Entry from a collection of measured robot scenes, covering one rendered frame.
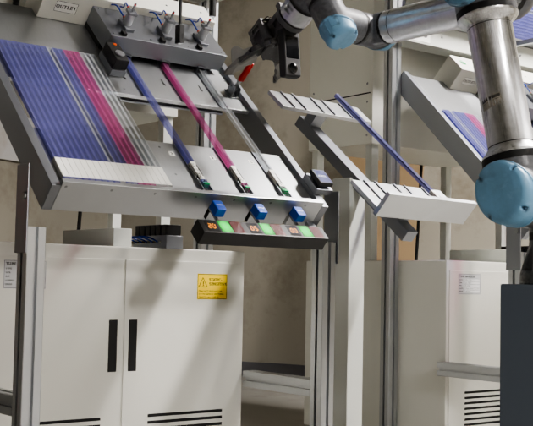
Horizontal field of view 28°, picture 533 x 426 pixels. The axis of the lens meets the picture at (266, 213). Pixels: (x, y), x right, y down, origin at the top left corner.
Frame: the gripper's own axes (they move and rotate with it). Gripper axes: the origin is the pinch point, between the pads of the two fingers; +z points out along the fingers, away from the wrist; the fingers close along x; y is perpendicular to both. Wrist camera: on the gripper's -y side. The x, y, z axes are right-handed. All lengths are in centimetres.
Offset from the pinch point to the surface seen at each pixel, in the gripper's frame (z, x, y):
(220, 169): 5.3, 14.2, -23.8
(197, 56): 11.4, 2.4, 17.7
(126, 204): 5, 42, -36
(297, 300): 252, -233, 91
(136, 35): 10.4, 20.0, 20.3
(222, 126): 238, -213, 203
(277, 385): 39, -10, -61
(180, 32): -1.0, 16.7, 11.4
